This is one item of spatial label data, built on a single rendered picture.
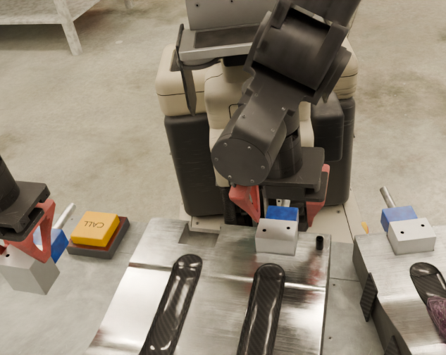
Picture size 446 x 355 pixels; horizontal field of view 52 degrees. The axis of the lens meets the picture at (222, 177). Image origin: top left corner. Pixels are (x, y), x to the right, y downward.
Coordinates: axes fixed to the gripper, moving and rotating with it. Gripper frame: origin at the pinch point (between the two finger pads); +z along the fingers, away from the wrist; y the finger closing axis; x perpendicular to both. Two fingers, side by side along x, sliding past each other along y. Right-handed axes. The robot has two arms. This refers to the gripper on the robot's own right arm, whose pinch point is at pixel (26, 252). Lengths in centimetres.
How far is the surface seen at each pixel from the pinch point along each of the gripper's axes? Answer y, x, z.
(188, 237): 15.6, 12.7, 8.8
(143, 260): 12.0, 5.5, 6.1
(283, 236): 30.3, 10.2, 3.5
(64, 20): -170, 253, 74
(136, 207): -54, 100, 97
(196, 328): 22.0, -2.6, 6.6
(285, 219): 29.7, 14.5, 4.9
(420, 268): 48, 13, 10
